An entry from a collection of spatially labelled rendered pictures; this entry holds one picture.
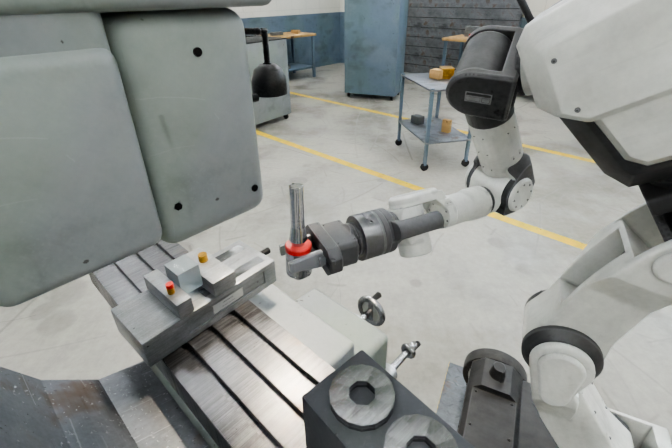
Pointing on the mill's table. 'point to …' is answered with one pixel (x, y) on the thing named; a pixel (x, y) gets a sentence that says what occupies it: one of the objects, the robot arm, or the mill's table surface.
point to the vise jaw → (214, 273)
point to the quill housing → (190, 113)
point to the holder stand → (371, 412)
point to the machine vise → (189, 304)
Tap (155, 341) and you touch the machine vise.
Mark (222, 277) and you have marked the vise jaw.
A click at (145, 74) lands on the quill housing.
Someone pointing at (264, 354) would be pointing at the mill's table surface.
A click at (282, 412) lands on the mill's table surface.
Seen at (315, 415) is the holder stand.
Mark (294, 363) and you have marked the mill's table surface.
